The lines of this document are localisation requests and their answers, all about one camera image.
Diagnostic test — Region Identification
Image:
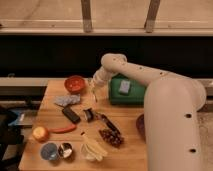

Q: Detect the silver fork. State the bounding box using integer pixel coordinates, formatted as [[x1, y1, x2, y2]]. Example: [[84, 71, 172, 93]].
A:
[[92, 88, 98, 103]]

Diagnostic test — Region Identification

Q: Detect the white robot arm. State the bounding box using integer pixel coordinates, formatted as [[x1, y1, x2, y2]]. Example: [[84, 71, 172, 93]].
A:
[[93, 53, 206, 171]]

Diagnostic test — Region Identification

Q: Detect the metal cup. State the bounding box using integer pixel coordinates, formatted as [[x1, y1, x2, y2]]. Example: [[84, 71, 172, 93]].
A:
[[58, 143, 73, 159]]

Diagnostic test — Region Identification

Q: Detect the blue cup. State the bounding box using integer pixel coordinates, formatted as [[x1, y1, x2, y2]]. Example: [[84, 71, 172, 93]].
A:
[[40, 143, 59, 161]]

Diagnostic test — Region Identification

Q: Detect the red bowl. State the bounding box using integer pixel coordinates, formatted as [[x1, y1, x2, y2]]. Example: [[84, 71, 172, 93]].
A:
[[64, 75, 86, 94]]

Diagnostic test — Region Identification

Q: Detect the crumpled blue cloth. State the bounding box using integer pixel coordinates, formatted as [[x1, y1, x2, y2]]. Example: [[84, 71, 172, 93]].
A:
[[54, 94, 81, 107]]

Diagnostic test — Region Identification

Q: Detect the small black can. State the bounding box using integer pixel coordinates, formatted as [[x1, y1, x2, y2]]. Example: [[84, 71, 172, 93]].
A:
[[84, 108, 94, 122]]

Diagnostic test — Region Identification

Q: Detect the blue sponge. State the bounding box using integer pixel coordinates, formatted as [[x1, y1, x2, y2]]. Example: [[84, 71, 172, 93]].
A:
[[119, 80, 131, 94]]

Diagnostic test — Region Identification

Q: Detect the black rectangular block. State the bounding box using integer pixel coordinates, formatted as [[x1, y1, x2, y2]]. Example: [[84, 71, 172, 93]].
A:
[[62, 107, 81, 124]]

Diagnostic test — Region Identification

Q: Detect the green plastic bin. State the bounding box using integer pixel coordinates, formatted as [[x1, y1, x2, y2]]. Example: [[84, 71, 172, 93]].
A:
[[108, 75, 146, 105]]

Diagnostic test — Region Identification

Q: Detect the red chili pepper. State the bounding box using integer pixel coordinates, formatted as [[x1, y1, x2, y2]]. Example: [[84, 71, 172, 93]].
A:
[[49, 125, 77, 134]]

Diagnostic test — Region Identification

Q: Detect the dark grape bunch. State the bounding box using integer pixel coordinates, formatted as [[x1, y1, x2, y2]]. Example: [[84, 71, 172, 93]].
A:
[[99, 129, 124, 148]]

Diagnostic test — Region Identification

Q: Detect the purple bowl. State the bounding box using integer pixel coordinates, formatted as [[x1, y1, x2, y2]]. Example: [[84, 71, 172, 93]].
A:
[[136, 115, 146, 140]]

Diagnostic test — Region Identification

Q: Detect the yellow banana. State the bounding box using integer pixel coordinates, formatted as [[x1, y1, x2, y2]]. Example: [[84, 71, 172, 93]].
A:
[[81, 132, 108, 157]]

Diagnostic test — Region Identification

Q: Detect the red yellow apple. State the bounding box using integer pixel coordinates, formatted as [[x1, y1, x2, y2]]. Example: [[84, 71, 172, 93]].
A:
[[32, 126, 49, 142]]

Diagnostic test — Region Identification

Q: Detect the black chair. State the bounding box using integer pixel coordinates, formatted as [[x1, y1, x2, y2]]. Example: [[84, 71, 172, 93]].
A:
[[0, 106, 24, 171]]

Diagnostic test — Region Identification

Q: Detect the black handled knife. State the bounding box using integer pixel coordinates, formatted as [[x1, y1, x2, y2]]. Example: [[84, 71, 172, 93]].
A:
[[95, 112, 121, 134]]

